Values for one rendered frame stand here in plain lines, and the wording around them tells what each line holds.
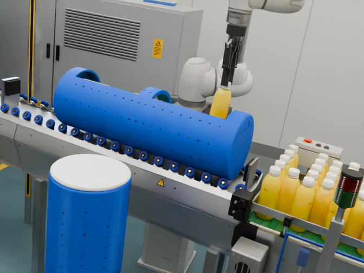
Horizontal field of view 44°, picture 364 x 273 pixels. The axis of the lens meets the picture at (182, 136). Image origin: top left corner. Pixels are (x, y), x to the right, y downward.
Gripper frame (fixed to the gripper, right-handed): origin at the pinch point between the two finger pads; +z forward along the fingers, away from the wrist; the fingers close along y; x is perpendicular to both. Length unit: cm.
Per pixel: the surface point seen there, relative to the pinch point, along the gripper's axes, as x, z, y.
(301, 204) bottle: 42, 35, 16
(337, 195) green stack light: 53, 18, 38
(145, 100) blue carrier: -30.8, 16.1, 8.4
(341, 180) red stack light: 53, 13, 38
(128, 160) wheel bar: -34, 44, 11
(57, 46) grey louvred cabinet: -191, 35, -119
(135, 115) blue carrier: -32.5, 22.4, 12.9
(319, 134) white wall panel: 9, 96, -279
